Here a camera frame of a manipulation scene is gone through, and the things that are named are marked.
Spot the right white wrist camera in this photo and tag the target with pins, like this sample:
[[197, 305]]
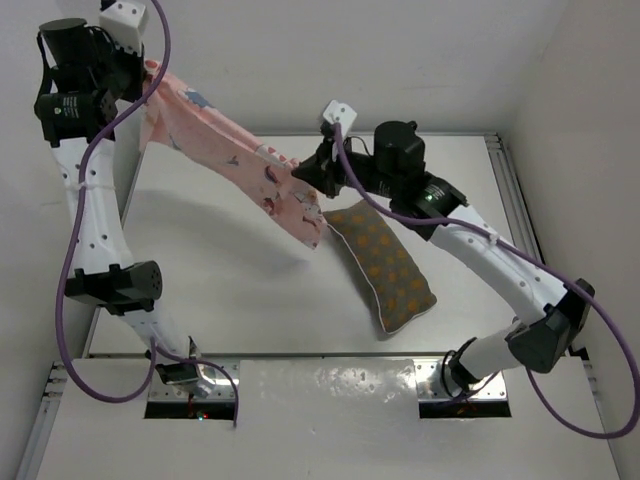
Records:
[[340, 113]]

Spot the right aluminium frame rail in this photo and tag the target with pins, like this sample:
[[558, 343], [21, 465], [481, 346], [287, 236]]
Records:
[[518, 218]]

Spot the left aluminium frame rail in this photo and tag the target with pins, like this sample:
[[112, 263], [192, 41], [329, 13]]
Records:
[[43, 424]]

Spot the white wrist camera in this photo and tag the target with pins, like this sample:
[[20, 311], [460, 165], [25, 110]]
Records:
[[125, 22], [340, 113]]

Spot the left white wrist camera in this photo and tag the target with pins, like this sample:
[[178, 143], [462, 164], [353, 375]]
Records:
[[125, 22]]

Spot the grey orange dotted pillow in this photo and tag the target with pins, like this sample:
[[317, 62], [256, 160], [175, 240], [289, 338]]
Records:
[[397, 290]]

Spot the aluminium frame rail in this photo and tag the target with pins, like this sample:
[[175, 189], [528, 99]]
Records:
[[43, 424], [518, 218]]

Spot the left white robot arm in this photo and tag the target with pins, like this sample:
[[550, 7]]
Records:
[[93, 79]]

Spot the metal base plate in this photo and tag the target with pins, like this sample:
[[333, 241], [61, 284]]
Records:
[[436, 384], [176, 382]]

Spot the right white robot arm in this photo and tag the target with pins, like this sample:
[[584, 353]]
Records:
[[548, 314]]

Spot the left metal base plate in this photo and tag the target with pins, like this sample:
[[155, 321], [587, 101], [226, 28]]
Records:
[[176, 382]]

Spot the pink cartoon print pillowcase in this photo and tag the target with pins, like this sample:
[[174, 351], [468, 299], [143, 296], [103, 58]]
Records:
[[179, 117]]

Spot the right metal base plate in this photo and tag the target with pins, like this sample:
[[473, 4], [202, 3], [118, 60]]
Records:
[[436, 384]]

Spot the white front cover board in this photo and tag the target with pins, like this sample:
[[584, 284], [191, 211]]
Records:
[[320, 419]]

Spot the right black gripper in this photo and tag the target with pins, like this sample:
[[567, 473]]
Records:
[[323, 168]]

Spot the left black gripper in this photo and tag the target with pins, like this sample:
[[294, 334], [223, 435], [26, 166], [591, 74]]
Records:
[[102, 47]]

